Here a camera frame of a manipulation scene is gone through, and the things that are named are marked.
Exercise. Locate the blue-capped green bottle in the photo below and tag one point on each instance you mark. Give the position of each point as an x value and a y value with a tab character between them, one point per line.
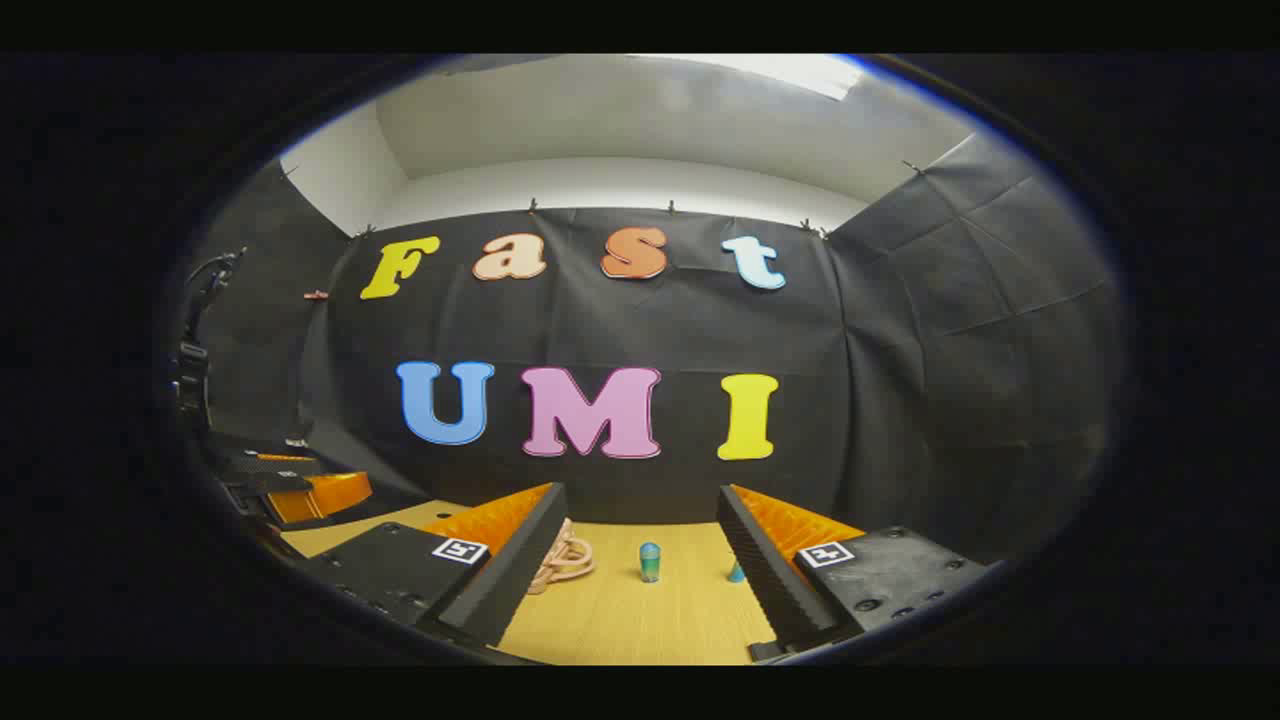
650	564

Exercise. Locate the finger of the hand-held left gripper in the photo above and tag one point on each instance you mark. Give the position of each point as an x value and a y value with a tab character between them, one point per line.
260	462
320	497

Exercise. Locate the pink suitcase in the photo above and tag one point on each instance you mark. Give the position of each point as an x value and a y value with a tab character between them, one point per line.
562	573

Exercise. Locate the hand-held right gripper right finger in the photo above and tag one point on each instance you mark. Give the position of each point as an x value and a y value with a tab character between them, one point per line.
765	575

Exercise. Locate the pale blue tube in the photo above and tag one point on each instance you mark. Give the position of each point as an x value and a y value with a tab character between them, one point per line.
737	573

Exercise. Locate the black backdrop cloth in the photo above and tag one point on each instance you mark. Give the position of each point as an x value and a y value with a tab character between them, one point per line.
650	320

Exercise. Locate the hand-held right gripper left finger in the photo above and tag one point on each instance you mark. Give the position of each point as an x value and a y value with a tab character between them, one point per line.
520	570

